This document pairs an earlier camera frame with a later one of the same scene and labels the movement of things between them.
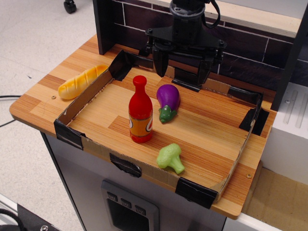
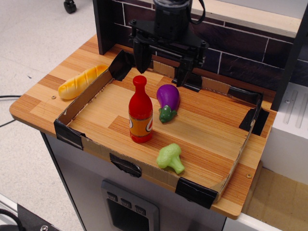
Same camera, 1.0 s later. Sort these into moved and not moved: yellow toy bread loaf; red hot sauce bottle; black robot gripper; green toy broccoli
Moved: black robot gripper
Not moved: yellow toy bread loaf; red hot sauce bottle; green toy broccoli
